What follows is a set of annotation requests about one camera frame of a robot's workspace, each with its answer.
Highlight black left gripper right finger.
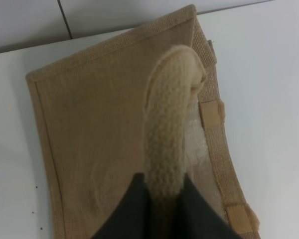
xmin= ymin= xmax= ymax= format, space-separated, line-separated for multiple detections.
xmin=178 ymin=176 xmax=240 ymax=239

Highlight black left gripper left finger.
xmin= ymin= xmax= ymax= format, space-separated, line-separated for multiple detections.
xmin=92 ymin=173 xmax=150 ymax=239

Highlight brown linen tote bag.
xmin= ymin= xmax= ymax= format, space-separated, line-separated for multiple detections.
xmin=26 ymin=4 xmax=260 ymax=239

